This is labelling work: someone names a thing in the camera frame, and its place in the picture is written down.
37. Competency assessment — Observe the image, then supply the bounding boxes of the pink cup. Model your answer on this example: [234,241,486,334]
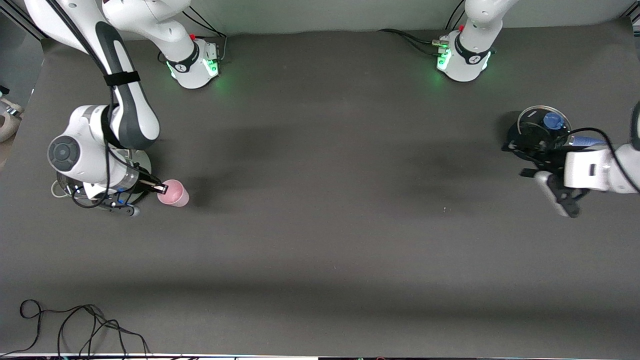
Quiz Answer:
[157,179,190,208]

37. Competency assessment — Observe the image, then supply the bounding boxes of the dark blue saucepan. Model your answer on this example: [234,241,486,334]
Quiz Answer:
[506,105,608,162]

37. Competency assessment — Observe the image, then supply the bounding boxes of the glass lid with blue knob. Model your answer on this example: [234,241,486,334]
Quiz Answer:
[517,105,572,146]

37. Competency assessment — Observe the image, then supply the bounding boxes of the glass pot lid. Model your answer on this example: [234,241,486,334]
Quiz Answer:
[56,172,76,197]

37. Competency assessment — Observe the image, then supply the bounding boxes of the beige rounded object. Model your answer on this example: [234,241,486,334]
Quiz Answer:
[0,97,25,143]

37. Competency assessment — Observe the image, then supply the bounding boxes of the grey pot with handles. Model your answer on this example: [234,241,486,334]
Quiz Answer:
[50,150,152,208]

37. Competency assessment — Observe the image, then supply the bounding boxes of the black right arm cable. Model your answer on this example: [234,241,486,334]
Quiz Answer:
[47,0,166,210]

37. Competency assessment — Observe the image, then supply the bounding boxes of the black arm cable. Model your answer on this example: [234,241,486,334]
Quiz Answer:
[550,127,640,193]
[47,0,166,210]

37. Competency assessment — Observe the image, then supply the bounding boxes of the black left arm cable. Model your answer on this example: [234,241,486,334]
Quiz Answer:
[550,127,640,193]

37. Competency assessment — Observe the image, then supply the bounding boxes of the thin black tangled cable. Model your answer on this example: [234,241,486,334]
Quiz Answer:
[0,299,151,360]

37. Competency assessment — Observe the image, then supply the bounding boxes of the black left arm base cables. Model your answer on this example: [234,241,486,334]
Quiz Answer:
[377,5,468,56]

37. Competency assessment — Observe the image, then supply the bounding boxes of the black arm base cables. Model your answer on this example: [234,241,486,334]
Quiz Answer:
[377,5,468,56]
[157,5,228,63]

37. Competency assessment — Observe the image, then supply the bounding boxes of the black right arm base cables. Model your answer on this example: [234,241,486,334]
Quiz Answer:
[157,5,228,63]

